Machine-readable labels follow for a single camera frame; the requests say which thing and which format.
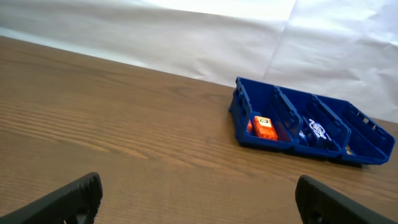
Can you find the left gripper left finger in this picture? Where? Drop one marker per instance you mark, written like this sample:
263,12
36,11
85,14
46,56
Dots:
68,202

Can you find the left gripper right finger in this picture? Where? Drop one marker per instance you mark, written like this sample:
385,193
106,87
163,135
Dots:
326,205

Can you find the blue candy pack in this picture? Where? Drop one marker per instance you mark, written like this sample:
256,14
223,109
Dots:
302,137
317,130

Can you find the blue tray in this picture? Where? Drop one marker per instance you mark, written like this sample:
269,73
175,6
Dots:
311,124

